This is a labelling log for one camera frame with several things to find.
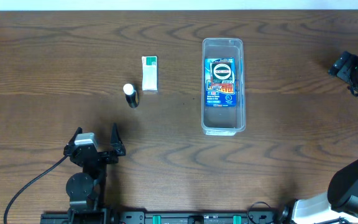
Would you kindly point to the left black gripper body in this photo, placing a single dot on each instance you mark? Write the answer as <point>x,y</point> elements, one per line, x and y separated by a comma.
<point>104,158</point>

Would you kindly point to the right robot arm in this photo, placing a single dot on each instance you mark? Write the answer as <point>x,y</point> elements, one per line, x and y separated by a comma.
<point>340,203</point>

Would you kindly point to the white green Panadol box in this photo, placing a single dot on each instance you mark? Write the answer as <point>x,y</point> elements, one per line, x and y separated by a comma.
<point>149,73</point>

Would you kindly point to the dark bottle white cap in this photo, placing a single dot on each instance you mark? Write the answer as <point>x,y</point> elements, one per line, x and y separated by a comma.
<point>131,94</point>

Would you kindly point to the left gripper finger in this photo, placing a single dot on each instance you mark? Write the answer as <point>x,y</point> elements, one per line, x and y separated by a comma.
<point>77,132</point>
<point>115,141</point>

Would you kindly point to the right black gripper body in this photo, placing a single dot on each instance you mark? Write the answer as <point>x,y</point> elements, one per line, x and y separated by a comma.
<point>353,67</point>

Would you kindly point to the clear plastic container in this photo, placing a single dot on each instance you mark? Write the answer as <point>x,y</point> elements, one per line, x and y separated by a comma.
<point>225,121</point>

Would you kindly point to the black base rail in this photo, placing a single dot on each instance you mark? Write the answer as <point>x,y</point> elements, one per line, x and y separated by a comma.
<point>259,212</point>

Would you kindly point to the blue fever patch box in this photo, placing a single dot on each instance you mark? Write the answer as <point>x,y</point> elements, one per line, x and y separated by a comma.
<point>213,97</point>

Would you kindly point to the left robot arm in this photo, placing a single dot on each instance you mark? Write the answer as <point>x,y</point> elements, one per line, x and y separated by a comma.
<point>86,188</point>

